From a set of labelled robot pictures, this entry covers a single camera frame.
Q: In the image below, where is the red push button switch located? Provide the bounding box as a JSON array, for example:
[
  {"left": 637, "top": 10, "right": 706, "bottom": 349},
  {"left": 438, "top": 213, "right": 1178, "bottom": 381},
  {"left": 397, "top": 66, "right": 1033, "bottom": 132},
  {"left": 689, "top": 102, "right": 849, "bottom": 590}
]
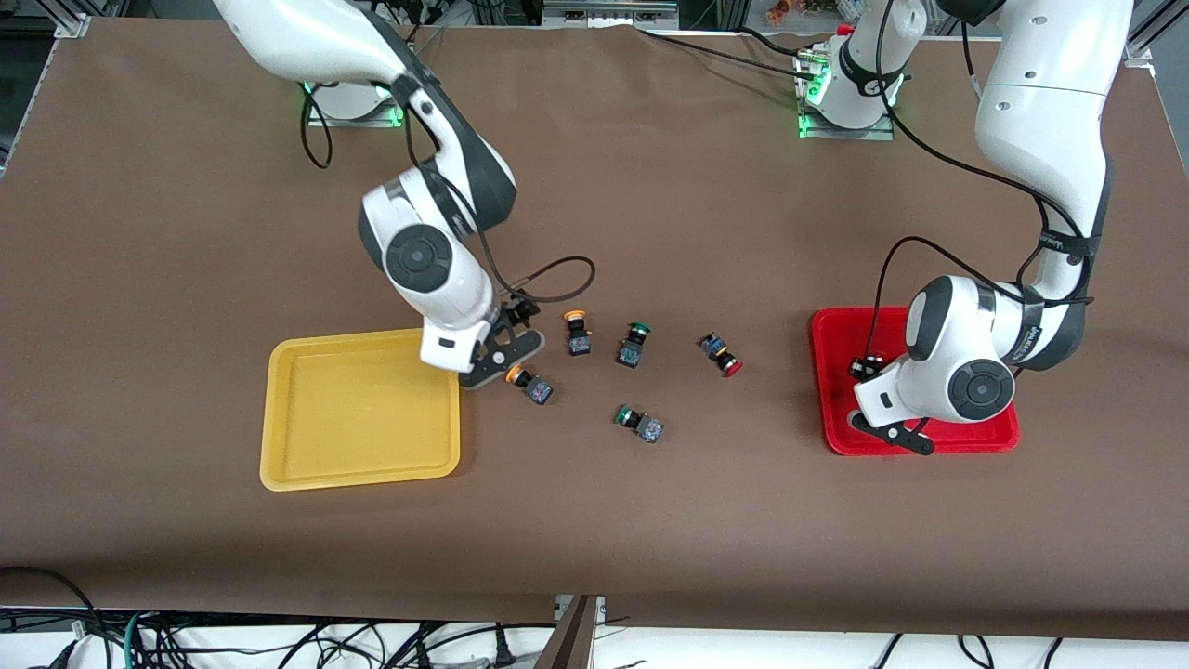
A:
[{"left": 698, "top": 332, "right": 744, "bottom": 379}]

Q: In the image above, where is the red plastic tray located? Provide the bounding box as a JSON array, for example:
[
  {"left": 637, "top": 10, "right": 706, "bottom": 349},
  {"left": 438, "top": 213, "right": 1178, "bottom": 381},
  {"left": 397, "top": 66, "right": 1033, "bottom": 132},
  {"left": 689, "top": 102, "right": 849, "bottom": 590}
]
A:
[{"left": 811, "top": 307, "right": 1021, "bottom": 456}]

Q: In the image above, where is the yellow plastic tray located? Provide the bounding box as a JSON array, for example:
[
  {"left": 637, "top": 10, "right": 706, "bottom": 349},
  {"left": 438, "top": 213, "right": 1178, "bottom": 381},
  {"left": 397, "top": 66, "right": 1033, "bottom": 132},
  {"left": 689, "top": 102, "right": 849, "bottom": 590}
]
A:
[{"left": 259, "top": 328, "right": 462, "bottom": 492}]

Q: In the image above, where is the brown table cover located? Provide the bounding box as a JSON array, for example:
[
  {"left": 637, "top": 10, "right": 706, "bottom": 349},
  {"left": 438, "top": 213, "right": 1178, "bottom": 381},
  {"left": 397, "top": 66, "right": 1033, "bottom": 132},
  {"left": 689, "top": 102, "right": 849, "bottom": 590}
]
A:
[{"left": 0, "top": 19, "right": 1189, "bottom": 642}]

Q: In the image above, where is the aluminium profile beam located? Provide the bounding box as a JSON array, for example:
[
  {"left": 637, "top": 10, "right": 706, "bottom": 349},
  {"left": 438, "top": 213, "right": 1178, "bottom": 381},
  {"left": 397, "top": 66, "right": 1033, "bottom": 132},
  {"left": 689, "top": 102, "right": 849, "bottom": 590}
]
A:
[{"left": 534, "top": 595, "right": 607, "bottom": 669}]

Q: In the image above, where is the aluminium corner profile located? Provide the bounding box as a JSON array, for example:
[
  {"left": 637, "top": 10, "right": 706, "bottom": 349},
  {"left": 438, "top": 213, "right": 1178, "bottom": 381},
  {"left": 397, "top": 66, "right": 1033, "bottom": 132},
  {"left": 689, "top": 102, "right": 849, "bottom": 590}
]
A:
[{"left": 1119, "top": 0, "right": 1189, "bottom": 68}]

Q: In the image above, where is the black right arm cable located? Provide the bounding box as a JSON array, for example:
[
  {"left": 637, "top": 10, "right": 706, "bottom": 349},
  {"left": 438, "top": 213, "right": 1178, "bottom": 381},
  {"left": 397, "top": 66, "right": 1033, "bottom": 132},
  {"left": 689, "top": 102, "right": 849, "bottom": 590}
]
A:
[{"left": 297, "top": 74, "right": 597, "bottom": 306}]

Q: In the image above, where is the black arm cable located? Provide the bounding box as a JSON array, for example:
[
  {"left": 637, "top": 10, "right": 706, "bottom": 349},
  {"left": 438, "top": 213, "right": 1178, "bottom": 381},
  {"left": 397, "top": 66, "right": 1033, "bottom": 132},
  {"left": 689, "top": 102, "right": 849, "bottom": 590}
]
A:
[
  {"left": 297, "top": 74, "right": 597, "bottom": 306},
  {"left": 869, "top": 0, "right": 1099, "bottom": 373}
]

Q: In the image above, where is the green push button switch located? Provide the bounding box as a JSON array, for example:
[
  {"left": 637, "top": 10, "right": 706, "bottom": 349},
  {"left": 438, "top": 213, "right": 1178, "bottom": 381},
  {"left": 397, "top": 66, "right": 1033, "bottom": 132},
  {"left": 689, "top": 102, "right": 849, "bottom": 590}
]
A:
[
  {"left": 614, "top": 404, "right": 665, "bottom": 444},
  {"left": 614, "top": 321, "right": 652, "bottom": 369}
]

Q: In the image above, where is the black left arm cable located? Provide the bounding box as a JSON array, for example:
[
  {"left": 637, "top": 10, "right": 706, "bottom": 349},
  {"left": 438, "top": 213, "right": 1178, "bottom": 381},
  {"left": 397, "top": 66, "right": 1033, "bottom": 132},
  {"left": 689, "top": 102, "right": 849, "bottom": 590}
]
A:
[{"left": 869, "top": 0, "right": 1099, "bottom": 373}]

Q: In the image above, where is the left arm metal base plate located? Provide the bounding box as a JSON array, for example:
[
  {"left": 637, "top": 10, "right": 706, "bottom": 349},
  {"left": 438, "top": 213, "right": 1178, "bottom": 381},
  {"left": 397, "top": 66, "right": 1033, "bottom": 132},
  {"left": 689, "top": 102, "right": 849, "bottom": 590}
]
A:
[{"left": 795, "top": 46, "right": 898, "bottom": 142}]

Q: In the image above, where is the aluminium frame rail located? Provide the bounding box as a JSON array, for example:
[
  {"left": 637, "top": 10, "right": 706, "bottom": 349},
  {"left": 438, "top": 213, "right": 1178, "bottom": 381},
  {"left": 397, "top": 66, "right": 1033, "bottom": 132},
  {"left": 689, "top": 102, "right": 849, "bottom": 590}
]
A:
[{"left": 542, "top": 0, "right": 681, "bottom": 31}]

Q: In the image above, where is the black cable across table edge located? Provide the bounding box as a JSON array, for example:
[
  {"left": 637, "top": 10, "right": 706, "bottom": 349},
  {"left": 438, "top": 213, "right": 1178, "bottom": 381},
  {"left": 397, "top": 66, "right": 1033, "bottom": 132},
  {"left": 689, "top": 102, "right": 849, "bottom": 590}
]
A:
[{"left": 635, "top": 26, "right": 823, "bottom": 83}]

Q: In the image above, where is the green floor cable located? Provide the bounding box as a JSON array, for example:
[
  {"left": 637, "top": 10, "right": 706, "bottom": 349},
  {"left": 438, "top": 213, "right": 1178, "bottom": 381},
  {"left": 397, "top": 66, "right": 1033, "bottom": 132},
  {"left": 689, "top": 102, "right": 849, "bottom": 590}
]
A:
[{"left": 123, "top": 609, "right": 152, "bottom": 669}]

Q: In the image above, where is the black looping floor cable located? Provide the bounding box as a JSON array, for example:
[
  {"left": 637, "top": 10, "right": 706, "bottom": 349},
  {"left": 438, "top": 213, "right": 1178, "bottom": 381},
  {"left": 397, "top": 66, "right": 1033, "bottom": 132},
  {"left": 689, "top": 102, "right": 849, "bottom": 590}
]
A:
[{"left": 0, "top": 565, "right": 103, "bottom": 644}]

